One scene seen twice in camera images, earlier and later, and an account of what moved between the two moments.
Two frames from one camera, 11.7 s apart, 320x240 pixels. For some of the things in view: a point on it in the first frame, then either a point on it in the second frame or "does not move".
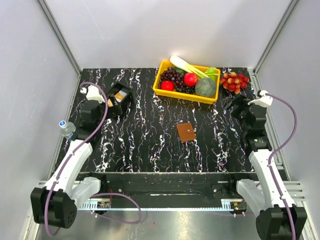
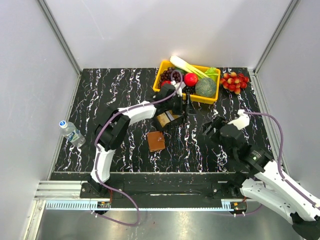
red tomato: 167,85 does not move
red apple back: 190,79 does not move
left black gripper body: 110,111 → 177,107
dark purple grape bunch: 171,74 does not move
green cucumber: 179,71 does not move
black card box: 118,99 → 170,117
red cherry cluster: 234,82 does not move
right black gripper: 240,100 → 216,123
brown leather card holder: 186,132 → 156,141
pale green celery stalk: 187,67 does not move
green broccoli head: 205,87 does not move
